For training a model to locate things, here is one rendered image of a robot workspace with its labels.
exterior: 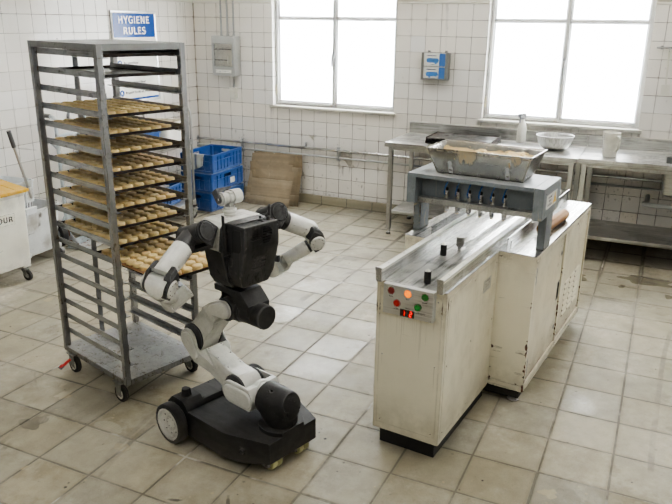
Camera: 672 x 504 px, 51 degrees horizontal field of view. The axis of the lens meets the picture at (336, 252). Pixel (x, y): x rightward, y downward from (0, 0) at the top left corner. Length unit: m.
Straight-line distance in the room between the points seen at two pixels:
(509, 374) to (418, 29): 4.13
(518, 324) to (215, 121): 5.33
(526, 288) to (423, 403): 0.82
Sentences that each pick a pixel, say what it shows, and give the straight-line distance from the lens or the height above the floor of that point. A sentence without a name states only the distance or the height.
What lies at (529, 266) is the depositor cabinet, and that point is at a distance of 3.59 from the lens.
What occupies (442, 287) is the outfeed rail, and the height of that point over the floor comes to 0.87.
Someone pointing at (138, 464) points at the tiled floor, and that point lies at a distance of 3.44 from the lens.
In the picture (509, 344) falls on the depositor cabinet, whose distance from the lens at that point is 3.77.
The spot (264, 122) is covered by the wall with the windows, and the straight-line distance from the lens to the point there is 7.90.
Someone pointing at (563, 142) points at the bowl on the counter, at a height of 0.96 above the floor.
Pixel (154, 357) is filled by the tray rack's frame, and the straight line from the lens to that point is 4.03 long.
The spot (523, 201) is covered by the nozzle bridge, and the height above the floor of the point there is 1.09.
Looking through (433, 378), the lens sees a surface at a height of 0.43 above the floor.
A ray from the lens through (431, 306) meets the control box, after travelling 3.01.
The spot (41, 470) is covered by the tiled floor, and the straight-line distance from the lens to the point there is 3.53.
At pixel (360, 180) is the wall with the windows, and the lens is 7.47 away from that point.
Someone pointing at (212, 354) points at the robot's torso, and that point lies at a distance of 3.44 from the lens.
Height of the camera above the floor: 1.93
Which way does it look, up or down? 18 degrees down
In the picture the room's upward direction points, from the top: 1 degrees clockwise
